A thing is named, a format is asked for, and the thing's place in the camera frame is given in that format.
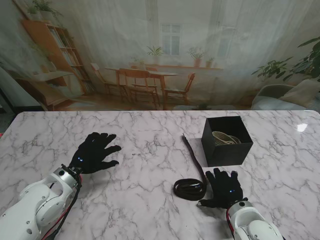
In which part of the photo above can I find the beige braided belt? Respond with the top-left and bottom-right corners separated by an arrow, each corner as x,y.
226,134 -> 243,145
211,131 -> 235,145

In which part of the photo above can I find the printed room scene backdrop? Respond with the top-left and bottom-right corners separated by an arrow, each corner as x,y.
0,0 -> 320,112

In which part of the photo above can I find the dark brown braided belt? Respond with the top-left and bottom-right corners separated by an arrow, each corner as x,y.
173,133 -> 209,201

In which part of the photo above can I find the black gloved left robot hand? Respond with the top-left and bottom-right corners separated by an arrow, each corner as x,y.
68,132 -> 123,175

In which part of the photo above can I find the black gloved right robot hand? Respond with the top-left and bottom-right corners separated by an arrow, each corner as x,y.
198,167 -> 245,210

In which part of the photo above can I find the black belt storage box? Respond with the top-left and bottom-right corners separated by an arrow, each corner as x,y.
200,115 -> 254,168

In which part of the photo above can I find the red black right arm cable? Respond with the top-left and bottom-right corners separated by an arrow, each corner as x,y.
225,208 -> 237,235

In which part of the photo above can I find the red black left arm cable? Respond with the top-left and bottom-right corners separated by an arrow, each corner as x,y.
39,174 -> 84,240

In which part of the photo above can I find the red black arm cable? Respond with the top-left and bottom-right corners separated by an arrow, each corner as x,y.
39,174 -> 84,240
225,208 -> 237,235

